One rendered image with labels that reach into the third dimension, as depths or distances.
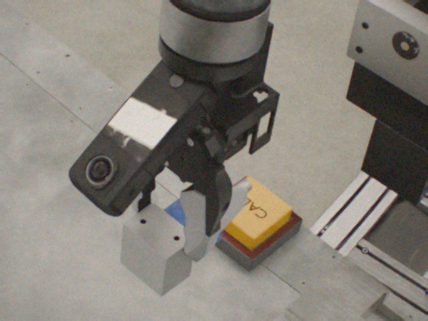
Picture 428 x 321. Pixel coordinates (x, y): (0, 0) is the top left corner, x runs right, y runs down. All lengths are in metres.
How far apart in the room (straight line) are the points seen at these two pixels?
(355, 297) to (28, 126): 0.43
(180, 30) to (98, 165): 0.11
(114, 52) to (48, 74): 1.26
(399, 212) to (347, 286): 1.03
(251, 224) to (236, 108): 0.28
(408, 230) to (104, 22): 1.02
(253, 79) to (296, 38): 1.81
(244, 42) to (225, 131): 0.09
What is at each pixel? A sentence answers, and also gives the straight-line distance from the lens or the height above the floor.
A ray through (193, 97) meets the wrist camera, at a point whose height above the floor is 1.13.
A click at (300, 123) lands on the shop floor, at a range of 2.36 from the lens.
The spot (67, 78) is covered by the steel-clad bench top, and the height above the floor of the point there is 0.80.
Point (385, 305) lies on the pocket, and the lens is 0.94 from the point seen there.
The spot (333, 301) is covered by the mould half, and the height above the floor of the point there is 0.89.
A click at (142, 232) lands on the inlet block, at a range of 0.84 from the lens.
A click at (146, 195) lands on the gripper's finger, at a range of 0.85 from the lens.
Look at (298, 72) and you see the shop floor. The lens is 2.49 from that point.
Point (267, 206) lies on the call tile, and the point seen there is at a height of 0.84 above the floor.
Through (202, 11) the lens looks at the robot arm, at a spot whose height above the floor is 1.20.
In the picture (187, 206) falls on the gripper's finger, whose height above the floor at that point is 1.01.
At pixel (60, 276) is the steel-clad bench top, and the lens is 1.01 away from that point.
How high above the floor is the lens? 1.61
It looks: 46 degrees down
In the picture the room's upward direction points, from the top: 10 degrees clockwise
